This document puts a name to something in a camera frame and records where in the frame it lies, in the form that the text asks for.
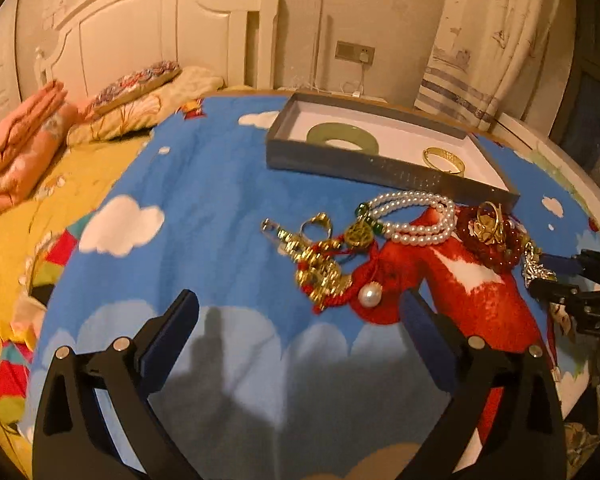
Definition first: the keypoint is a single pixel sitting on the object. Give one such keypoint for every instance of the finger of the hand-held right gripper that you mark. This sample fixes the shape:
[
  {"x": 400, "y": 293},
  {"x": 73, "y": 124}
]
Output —
[
  {"x": 560, "y": 263},
  {"x": 555, "y": 290}
]

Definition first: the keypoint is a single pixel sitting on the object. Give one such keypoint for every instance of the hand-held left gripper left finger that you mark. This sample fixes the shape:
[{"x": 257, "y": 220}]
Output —
[{"x": 155, "y": 360}]

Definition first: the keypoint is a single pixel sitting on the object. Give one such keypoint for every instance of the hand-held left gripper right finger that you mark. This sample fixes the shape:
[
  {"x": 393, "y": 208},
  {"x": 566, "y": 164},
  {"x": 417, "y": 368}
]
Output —
[{"x": 427, "y": 345}]

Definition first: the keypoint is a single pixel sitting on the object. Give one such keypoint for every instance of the large pearl pendant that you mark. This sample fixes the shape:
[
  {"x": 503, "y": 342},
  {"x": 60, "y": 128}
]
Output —
[{"x": 370, "y": 296}]

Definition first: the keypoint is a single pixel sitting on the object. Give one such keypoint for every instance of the green gem pendant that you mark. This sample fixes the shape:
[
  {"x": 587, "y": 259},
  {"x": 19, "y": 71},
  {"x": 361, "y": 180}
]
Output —
[{"x": 363, "y": 209}]

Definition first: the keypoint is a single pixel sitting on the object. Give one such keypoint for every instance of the gold clip brooch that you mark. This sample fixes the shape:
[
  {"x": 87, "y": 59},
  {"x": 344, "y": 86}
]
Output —
[{"x": 280, "y": 234}]

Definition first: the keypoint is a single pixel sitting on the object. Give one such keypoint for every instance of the grey cardboard box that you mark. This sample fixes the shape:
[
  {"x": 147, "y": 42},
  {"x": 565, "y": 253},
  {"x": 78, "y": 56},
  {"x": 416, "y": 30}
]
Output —
[{"x": 360, "y": 167}]

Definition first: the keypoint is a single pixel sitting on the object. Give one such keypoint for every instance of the gold bangle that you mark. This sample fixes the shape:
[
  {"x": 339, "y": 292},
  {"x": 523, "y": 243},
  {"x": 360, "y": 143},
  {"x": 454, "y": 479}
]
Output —
[{"x": 452, "y": 165}]

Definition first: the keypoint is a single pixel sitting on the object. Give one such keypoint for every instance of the blue cartoon printed blanket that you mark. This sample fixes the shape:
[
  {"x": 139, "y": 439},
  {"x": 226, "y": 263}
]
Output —
[{"x": 220, "y": 185}]

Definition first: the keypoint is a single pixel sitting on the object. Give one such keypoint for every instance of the yellow bed sheet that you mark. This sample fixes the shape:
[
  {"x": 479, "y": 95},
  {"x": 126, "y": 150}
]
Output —
[{"x": 55, "y": 195}]

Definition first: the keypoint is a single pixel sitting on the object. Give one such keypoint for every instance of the beige striped curtain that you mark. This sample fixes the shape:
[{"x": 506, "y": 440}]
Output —
[{"x": 490, "y": 45}]

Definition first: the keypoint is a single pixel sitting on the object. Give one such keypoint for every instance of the green jade bangle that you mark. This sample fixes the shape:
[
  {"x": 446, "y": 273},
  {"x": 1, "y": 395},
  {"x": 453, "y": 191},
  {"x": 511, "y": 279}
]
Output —
[{"x": 320, "y": 135}]

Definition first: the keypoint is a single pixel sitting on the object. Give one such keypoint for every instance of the pink folded quilt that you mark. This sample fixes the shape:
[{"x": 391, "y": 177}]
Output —
[{"x": 20, "y": 145}]

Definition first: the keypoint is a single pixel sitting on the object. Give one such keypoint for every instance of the beige floral pillow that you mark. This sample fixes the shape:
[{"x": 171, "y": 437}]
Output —
[{"x": 170, "y": 102}]

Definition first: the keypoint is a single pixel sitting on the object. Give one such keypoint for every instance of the embroidered cushion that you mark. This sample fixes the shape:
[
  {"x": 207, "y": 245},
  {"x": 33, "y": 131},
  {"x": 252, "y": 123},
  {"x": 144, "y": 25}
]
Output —
[{"x": 140, "y": 82}]

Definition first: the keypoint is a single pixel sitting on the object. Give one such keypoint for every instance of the white lamp pole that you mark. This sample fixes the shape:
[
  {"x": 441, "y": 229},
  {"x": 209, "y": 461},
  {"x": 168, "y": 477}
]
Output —
[{"x": 318, "y": 40}]

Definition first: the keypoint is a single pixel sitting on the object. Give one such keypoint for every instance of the white wooden headboard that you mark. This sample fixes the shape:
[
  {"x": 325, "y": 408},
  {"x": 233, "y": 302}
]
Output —
[{"x": 130, "y": 25}]

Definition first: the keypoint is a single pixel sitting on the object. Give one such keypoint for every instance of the wall socket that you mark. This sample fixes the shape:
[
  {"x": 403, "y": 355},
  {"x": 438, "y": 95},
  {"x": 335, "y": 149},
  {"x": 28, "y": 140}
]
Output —
[{"x": 354, "y": 51}]

